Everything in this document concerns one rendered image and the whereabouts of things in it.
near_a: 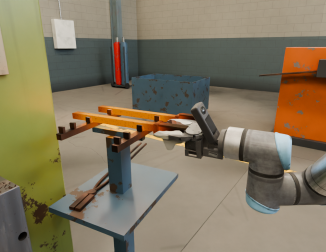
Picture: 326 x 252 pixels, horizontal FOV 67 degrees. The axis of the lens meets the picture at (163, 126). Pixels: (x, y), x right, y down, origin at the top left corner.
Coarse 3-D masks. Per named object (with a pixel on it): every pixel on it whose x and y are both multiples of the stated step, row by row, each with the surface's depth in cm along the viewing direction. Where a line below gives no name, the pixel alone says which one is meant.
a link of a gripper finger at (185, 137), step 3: (168, 135) 72; (171, 135) 71; (174, 135) 71; (177, 135) 71; (180, 135) 71; (183, 135) 71; (186, 135) 71; (189, 135) 70; (192, 135) 70; (168, 138) 72; (171, 138) 72; (174, 138) 72; (177, 138) 71; (180, 138) 71; (183, 138) 70; (186, 138) 70; (189, 138) 70; (192, 138) 70
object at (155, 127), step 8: (80, 112) 92; (96, 120) 87; (104, 120) 86; (112, 120) 84; (120, 120) 83; (128, 120) 82; (136, 120) 82; (160, 120) 80; (144, 128) 79; (152, 128) 78; (160, 128) 78; (168, 128) 77; (176, 128) 74; (184, 128) 73
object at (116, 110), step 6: (102, 108) 100; (108, 108) 99; (114, 108) 98; (120, 108) 98; (126, 108) 98; (120, 114) 97; (126, 114) 96; (132, 114) 94; (138, 114) 93; (144, 114) 92; (150, 114) 91; (156, 114) 89; (162, 114) 89; (168, 114) 89; (174, 114) 89; (180, 114) 85; (186, 114) 85
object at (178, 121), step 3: (168, 120) 82; (171, 120) 81; (174, 120) 81; (177, 120) 80; (180, 120) 80; (183, 120) 80; (186, 120) 79; (174, 123) 81; (177, 123) 80; (180, 123) 79; (183, 123) 78; (186, 123) 77; (189, 123) 77
